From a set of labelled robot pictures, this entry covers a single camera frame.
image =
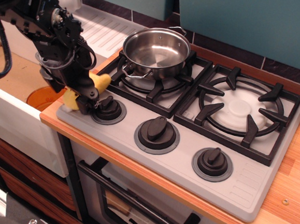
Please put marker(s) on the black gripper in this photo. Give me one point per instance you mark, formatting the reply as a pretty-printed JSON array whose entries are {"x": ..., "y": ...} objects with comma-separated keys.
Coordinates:
[{"x": 74, "y": 74}]

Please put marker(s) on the yellow stuffed duck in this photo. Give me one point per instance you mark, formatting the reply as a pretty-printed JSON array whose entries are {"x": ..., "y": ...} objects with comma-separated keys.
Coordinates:
[{"x": 100, "y": 83}]

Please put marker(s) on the stainless steel pan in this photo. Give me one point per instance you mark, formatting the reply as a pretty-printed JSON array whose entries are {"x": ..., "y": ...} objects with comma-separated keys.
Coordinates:
[{"x": 155, "y": 53}]

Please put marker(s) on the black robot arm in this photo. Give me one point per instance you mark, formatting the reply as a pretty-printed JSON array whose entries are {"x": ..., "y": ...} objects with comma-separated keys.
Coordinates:
[{"x": 64, "y": 56}]

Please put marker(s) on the black left stove knob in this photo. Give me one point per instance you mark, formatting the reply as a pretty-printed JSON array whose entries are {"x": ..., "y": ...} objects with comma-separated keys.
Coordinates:
[{"x": 110, "y": 111}]

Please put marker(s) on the black stove knob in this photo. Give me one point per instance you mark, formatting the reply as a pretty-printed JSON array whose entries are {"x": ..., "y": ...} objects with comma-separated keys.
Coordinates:
[
  {"x": 212, "y": 164},
  {"x": 110, "y": 111},
  {"x": 157, "y": 136}
]

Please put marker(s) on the black middle stove knob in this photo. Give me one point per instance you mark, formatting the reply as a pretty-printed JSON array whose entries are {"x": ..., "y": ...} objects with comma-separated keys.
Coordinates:
[{"x": 157, "y": 136}]

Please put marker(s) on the black right stove knob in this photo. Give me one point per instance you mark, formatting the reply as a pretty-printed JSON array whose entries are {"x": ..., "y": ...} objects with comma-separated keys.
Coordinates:
[{"x": 212, "y": 164}]

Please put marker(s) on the grey toy stove top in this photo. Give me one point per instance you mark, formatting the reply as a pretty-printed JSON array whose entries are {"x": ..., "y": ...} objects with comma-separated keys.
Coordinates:
[{"x": 241, "y": 195}]

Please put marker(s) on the orange plastic plate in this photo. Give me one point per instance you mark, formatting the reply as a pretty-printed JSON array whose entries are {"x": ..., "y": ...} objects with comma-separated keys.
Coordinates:
[{"x": 43, "y": 97}]

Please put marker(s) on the white toy sink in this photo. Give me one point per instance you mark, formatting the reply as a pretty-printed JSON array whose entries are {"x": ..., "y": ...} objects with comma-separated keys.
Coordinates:
[{"x": 20, "y": 123}]

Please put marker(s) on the black left burner grate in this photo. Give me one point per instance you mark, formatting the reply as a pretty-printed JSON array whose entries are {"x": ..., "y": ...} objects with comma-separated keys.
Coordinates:
[{"x": 161, "y": 96}]

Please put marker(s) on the black burner grate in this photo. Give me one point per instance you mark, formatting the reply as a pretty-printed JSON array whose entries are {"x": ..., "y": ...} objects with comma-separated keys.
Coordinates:
[
  {"x": 247, "y": 115},
  {"x": 161, "y": 96}
]

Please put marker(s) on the wooden drawer cabinet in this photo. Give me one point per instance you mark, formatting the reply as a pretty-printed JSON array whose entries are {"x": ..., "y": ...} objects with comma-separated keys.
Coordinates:
[{"x": 39, "y": 188}]

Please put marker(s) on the black right burner grate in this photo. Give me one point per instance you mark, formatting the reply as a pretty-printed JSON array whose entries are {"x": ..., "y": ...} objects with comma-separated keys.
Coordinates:
[{"x": 247, "y": 115}]

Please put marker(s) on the oven door with black handle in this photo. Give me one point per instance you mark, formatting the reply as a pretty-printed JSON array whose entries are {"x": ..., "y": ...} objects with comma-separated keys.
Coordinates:
[{"x": 117, "y": 197}]

